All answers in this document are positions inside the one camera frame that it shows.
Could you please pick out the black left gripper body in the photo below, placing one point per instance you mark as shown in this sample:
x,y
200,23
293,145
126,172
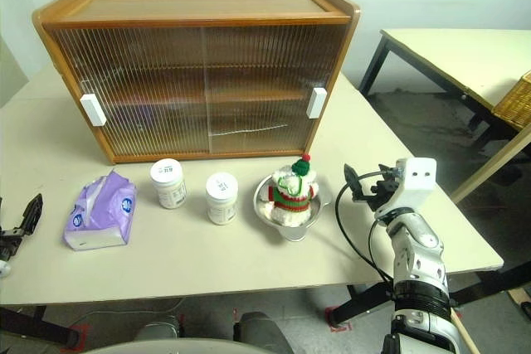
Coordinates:
x,y
8,242

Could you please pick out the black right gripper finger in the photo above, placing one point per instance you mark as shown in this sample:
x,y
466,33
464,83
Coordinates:
x,y
354,186

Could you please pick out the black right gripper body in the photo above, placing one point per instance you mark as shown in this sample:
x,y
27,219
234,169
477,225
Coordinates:
x,y
383,190

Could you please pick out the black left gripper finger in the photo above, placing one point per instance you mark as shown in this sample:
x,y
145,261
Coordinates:
x,y
32,213

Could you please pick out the knitted snowman doll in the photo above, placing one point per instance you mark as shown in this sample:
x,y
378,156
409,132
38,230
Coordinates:
x,y
290,200

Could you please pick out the stainless steel bowl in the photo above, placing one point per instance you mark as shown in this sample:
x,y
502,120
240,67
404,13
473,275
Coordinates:
x,y
300,229

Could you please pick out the purple tissue pack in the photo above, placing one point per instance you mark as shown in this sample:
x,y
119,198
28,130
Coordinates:
x,y
103,213

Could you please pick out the white lidded jar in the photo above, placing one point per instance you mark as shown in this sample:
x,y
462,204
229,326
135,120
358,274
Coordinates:
x,y
222,202
168,188

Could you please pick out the ribbed sliding door with crack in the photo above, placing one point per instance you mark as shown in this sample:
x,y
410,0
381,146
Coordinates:
x,y
257,80

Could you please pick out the ribbed glass sliding door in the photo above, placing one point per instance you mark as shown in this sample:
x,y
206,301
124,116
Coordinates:
x,y
137,88

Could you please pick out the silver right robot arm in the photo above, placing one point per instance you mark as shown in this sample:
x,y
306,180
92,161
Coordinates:
x,y
415,254

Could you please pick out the wooden cabinet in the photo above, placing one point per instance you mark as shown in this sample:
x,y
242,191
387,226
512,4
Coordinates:
x,y
199,8

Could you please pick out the cream table with black legs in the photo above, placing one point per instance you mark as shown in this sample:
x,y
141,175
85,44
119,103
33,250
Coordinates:
x,y
464,55

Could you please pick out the wicker basket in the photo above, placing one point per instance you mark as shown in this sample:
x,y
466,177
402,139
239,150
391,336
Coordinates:
x,y
516,101

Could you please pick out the light wooden stick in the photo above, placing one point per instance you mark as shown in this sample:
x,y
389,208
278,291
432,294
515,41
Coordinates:
x,y
464,329

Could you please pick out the grey robot torso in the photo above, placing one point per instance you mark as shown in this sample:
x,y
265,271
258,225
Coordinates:
x,y
174,347

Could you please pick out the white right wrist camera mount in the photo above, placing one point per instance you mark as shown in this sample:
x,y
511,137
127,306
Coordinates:
x,y
419,184

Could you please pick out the light wooden rack frame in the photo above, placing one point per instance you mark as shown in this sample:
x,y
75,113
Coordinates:
x,y
489,165

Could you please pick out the black table leg frame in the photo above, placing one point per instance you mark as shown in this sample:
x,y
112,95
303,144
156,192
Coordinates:
x,y
477,287

